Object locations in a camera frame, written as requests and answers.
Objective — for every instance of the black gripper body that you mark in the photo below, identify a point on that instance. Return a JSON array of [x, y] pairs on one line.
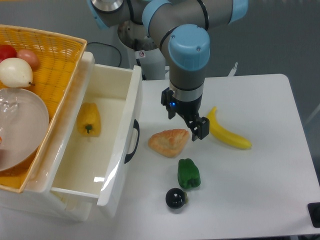
[[185, 103]]

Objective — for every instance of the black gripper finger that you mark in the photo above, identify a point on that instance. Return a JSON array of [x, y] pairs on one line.
[[166, 100], [199, 126]]

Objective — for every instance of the white top drawer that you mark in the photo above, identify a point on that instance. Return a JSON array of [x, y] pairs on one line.
[[95, 168]]

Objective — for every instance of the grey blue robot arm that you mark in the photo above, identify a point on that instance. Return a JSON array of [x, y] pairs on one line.
[[180, 32]]

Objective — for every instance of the white drawer cabinet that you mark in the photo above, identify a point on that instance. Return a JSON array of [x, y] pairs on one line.
[[37, 196]]

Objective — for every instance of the yellow banana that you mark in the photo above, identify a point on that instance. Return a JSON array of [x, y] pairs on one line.
[[225, 136]]

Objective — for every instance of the toy bread pastry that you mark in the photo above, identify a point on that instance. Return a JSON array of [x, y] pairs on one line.
[[169, 143]]

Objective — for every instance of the green bell pepper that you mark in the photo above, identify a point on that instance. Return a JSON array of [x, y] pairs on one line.
[[188, 174]]

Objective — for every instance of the dark purple mangosteen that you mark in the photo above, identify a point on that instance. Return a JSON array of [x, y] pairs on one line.
[[176, 198]]

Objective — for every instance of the yellow bell pepper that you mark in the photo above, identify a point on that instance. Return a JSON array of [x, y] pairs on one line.
[[88, 120]]

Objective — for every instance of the yellow wicker basket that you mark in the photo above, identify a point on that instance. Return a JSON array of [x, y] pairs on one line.
[[59, 56]]

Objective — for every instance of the black corner device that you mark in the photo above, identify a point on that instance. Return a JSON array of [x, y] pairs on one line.
[[314, 213]]

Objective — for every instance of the pink peach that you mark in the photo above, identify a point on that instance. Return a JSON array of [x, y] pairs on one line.
[[30, 57]]

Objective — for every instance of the beige plate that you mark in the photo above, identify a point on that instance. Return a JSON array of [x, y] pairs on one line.
[[24, 121]]

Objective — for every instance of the white pear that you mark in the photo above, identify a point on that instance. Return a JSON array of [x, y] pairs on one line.
[[16, 73]]

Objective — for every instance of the red tomato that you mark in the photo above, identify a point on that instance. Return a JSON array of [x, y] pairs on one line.
[[7, 51]]

